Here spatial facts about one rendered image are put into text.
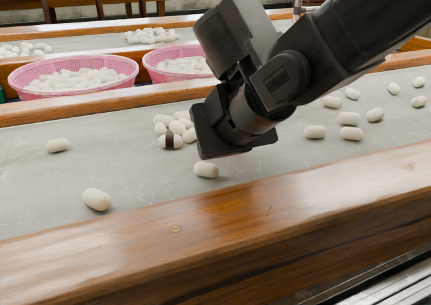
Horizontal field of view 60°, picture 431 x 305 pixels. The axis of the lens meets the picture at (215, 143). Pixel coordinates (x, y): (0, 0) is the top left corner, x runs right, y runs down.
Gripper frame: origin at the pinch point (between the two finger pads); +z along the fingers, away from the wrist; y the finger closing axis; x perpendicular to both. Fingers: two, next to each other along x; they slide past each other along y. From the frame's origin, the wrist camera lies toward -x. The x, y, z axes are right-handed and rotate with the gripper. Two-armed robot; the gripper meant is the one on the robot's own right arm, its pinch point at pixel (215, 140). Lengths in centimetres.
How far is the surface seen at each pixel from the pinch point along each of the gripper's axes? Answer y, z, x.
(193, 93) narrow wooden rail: -3.6, 16.1, -13.0
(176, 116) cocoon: 2.6, 8.6, -6.7
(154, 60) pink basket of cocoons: -2.4, 37.5, -30.2
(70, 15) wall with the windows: 8, 430, -283
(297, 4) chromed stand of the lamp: -45, 33, -41
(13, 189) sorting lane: 26.9, 1.6, 1.2
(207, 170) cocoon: 3.5, -4.6, 4.4
